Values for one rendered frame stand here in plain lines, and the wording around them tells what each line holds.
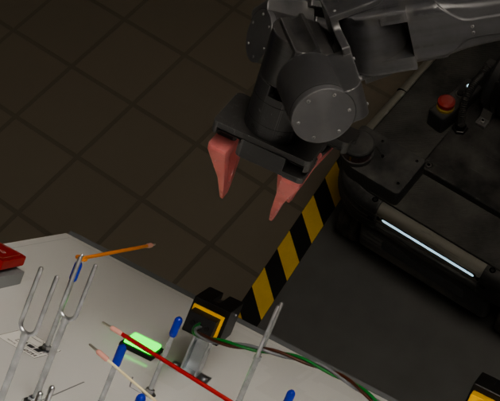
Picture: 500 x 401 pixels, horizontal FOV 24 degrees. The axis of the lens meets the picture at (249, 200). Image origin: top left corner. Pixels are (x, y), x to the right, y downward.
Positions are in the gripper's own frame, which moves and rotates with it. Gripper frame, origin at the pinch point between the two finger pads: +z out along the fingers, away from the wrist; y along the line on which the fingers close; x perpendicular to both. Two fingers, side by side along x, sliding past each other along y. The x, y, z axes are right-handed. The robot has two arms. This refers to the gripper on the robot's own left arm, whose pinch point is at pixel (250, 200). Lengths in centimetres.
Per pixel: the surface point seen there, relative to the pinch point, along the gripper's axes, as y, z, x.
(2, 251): -24.1, 18.1, -3.4
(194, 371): 0.7, 21.3, -3.8
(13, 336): -15.4, 15.9, -15.9
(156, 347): -4.1, 20.4, -3.9
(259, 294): -12, 94, 98
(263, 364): 6.0, 27.1, 8.1
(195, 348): -0.2, 19.3, -2.7
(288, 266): -9, 91, 107
